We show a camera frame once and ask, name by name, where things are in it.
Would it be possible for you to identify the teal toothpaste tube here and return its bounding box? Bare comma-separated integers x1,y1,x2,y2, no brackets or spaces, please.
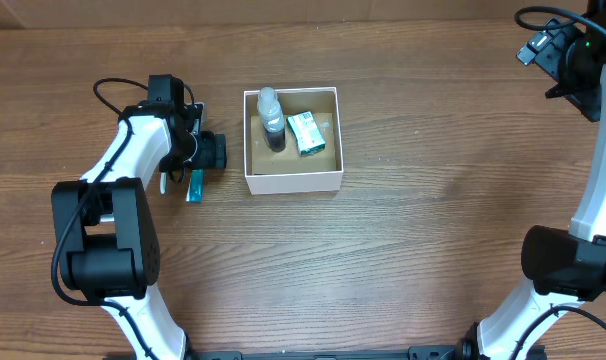
186,169,204,203

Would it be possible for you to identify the green white toothbrush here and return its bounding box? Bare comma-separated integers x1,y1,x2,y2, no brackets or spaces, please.
159,172,168,195

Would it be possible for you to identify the clear dark liquid bottle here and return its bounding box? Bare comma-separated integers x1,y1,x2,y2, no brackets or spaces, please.
257,87,286,152

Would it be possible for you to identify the green white soap packet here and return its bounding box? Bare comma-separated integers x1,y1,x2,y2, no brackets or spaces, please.
287,111,326,157

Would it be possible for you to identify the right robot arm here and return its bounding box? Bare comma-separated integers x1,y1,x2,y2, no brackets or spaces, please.
452,1,606,359

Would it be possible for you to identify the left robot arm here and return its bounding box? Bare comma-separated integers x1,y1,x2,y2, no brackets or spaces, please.
50,74,227,359

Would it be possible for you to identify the white cardboard box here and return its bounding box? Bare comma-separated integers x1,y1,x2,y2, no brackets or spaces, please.
243,87,344,195

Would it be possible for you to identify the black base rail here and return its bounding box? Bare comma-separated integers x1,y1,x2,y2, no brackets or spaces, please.
186,343,481,360

